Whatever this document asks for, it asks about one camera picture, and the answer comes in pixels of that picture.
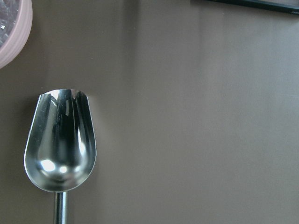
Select steel ice scoop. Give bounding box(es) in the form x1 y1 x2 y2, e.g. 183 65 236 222
23 89 97 224

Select pink bowl of ice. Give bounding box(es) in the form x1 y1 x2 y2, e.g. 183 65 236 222
0 0 33 68

